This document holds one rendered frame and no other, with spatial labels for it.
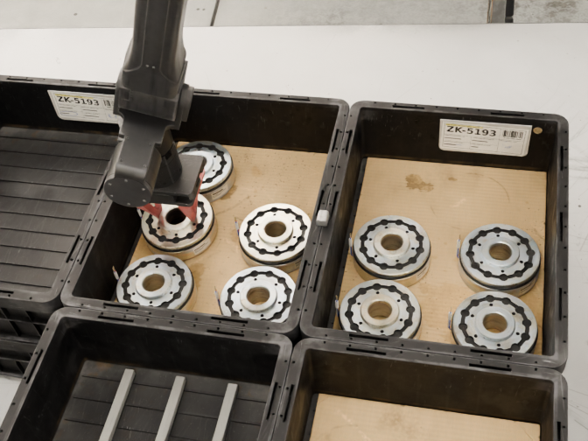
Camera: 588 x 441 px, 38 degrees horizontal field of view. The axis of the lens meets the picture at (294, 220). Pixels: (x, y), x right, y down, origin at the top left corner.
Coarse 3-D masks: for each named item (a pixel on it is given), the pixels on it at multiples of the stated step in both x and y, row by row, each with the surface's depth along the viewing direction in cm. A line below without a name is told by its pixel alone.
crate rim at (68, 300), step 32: (192, 96) 126; (224, 96) 125; (256, 96) 124; (288, 96) 124; (320, 192) 111; (96, 224) 111; (64, 288) 105; (192, 320) 100; (224, 320) 99; (256, 320) 99; (288, 320) 99
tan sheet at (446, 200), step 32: (384, 160) 127; (384, 192) 123; (416, 192) 122; (448, 192) 122; (480, 192) 121; (512, 192) 121; (544, 192) 120; (448, 224) 118; (480, 224) 118; (512, 224) 117; (544, 224) 117; (352, 256) 116; (448, 256) 115; (352, 288) 113; (416, 288) 112; (448, 288) 111
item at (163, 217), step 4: (164, 208) 119; (168, 208) 119; (172, 208) 119; (176, 208) 120; (164, 212) 119; (168, 212) 119; (160, 216) 119; (164, 216) 119; (160, 220) 118; (164, 220) 118; (184, 220) 118; (188, 220) 118; (160, 224) 118; (164, 224) 118; (168, 224) 118; (180, 224) 118; (184, 224) 117; (188, 224) 118; (164, 228) 118; (168, 228) 117; (172, 228) 117; (176, 228) 117; (180, 228) 117; (184, 228) 118
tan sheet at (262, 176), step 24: (240, 168) 129; (264, 168) 128; (288, 168) 128; (312, 168) 127; (240, 192) 126; (264, 192) 125; (288, 192) 125; (312, 192) 124; (216, 216) 123; (240, 216) 123; (144, 240) 121; (216, 240) 120; (192, 264) 118; (216, 264) 117; (240, 264) 117; (216, 288) 115; (216, 312) 112
